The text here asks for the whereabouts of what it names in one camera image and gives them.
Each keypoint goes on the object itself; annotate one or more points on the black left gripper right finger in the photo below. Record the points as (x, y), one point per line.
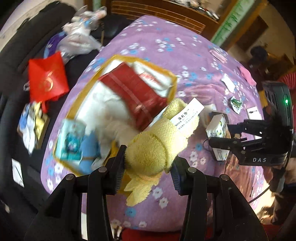
(181, 175)

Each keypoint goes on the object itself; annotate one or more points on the white paper card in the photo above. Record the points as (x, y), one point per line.
(188, 118)

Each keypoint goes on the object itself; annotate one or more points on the red gift bag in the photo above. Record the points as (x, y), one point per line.
(47, 80)

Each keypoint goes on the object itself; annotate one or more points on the clear plastic bag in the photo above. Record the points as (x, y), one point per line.
(83, 34)

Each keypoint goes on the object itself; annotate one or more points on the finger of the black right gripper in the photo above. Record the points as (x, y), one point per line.
(237, 144)
(254, 127)

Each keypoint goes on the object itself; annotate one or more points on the blue fluffy cloth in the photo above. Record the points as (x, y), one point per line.
(90, 150)

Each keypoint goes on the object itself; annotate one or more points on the wooden cabinet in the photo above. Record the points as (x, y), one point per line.
(224, 31)

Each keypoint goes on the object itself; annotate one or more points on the white paper sheet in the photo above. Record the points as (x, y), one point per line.
(253, 113)

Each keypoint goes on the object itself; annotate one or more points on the pink cloth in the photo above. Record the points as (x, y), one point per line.
(247, 76)

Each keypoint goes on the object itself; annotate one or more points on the white printed packet in box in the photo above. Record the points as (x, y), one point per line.
(159, 82)

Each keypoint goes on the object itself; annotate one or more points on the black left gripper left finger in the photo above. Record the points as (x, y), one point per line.
(115, 171)

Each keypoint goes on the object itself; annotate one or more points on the purple floral tablecloth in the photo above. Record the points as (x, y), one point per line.
(186, 55)

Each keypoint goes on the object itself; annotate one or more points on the person in red sweater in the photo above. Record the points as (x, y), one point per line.
(265, 66)

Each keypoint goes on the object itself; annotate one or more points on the white lemon-print tissue pack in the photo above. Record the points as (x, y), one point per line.
(218, 128)

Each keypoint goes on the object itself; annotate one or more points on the beige sock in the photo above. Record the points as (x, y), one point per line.
(106, 114)

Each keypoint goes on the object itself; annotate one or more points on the green white packet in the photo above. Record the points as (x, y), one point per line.
(236, 105)

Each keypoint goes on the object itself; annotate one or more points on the yellow towel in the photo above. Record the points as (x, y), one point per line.
(152, 153)

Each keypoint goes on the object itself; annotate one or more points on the yellow shallow box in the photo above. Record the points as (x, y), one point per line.
(78, 94)

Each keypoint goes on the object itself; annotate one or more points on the red velvet pouch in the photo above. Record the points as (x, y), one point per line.
(142, 101)

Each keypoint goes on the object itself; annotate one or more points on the teal tissue pack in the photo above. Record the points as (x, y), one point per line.
(68, 146)

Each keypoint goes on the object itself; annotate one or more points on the pink pencil case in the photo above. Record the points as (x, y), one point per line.
(218, 54)

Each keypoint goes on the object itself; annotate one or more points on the white sachet packet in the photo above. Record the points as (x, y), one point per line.
(228, 82)

